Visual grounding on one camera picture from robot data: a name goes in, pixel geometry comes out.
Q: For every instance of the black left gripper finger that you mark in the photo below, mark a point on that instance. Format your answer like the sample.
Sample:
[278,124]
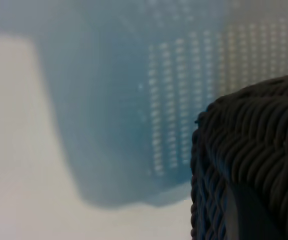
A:
[248,220]

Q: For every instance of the dark brown woven basket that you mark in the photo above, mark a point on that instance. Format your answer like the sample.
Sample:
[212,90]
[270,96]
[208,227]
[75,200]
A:
[258,130]

